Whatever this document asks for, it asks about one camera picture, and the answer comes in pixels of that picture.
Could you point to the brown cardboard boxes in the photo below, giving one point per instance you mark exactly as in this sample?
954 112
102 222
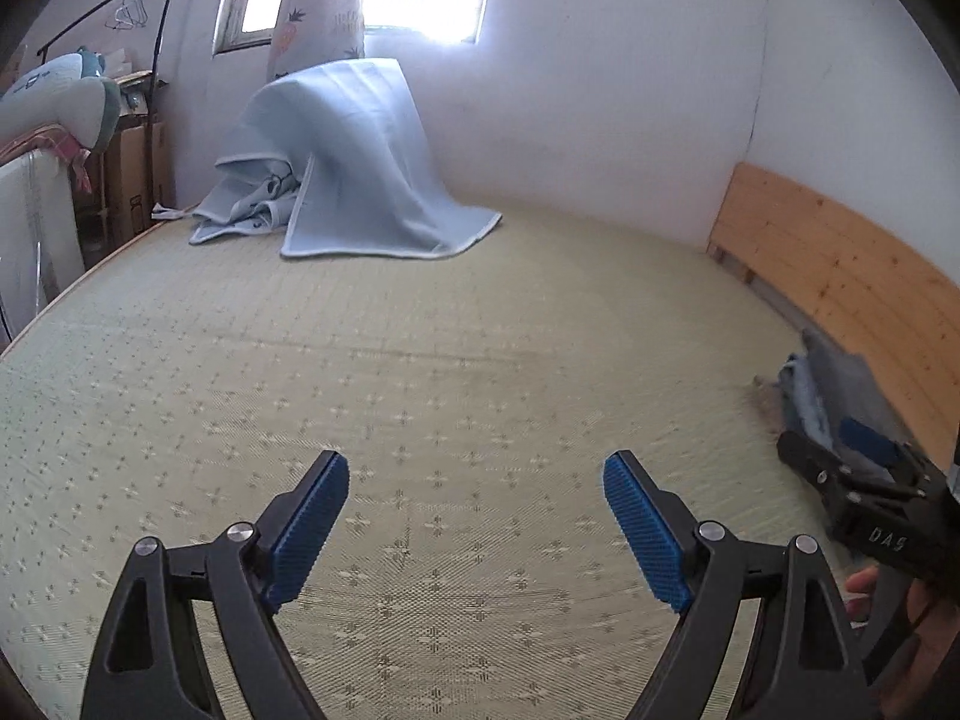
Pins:
139 90

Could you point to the teal and white plush toy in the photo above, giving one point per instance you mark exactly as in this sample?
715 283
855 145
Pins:
52 97

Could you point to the person's right hand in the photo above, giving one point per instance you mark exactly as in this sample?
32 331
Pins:
937 637

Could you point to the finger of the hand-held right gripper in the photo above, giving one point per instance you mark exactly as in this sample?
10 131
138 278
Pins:
810 461
870 439

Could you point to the wooden bed headboard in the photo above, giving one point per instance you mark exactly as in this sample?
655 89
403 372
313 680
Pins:
825 255

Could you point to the pink plaid cloth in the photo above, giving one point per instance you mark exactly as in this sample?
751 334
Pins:
75 154

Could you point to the white printed curtain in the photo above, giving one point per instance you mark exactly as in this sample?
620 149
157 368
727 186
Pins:
315 7

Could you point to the light blue blanket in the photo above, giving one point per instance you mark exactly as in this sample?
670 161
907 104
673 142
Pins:
360 165

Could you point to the brown cardboard box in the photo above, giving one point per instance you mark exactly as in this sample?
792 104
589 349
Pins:
131 172

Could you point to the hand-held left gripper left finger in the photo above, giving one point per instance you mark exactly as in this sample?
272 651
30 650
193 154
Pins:
307 525

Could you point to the grey printed t-shirt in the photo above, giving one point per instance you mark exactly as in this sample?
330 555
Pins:
847 382

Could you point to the black metal clothes rack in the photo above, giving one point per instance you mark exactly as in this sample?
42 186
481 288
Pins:
154 135

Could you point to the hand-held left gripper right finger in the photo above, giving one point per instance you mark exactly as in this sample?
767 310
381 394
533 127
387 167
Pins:
649 532

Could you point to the folded light blue garment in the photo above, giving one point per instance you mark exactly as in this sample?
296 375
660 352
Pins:
806 397

